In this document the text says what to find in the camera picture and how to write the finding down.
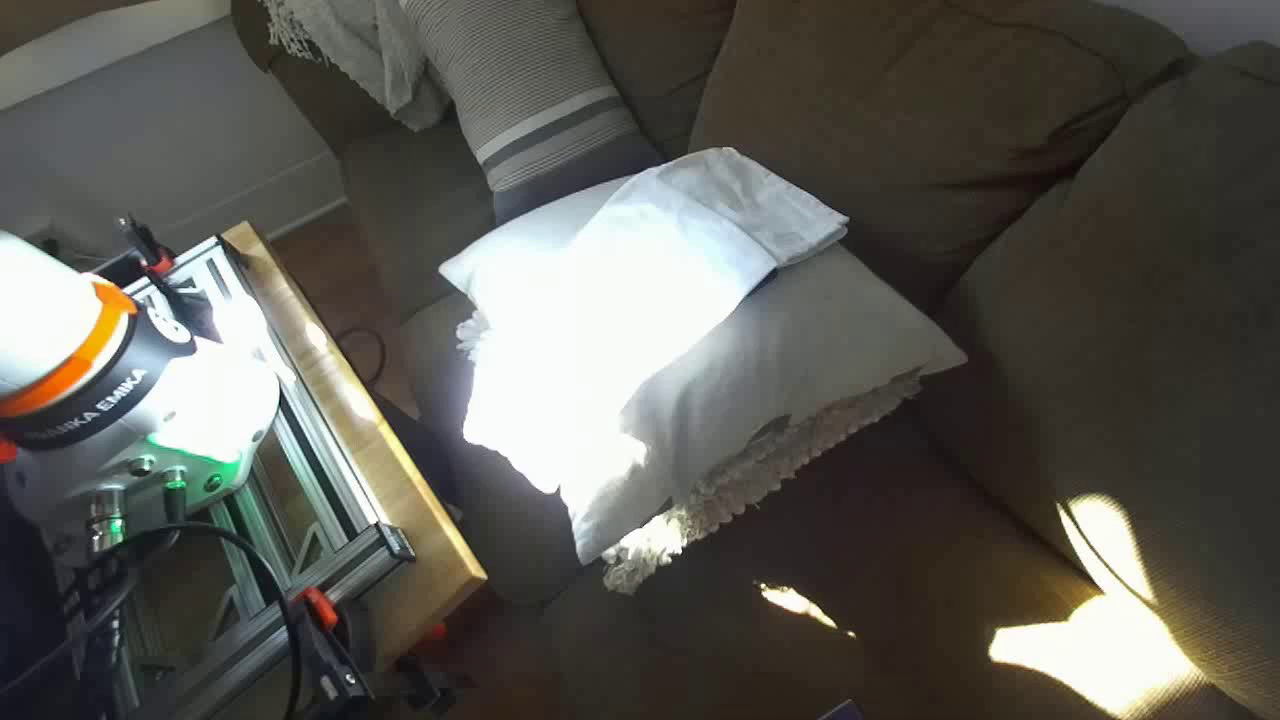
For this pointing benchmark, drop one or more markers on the white towel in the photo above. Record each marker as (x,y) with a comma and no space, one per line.
(720,212)

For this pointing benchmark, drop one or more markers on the brown fabric sofa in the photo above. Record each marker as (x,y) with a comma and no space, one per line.
(824,625)

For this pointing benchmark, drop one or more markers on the brown sofa back cushion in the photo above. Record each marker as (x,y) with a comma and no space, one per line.
(920,122)
(1146,306)

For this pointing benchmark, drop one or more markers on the grey striped cushion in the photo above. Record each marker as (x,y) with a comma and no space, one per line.
(532,80)

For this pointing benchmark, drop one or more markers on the wooden table top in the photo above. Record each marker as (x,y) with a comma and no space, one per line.
(348,440)

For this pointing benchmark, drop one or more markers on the white lace throw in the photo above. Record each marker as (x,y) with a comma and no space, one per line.
(348,40)

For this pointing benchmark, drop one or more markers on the red black clamp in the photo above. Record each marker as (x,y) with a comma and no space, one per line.
(149,245)

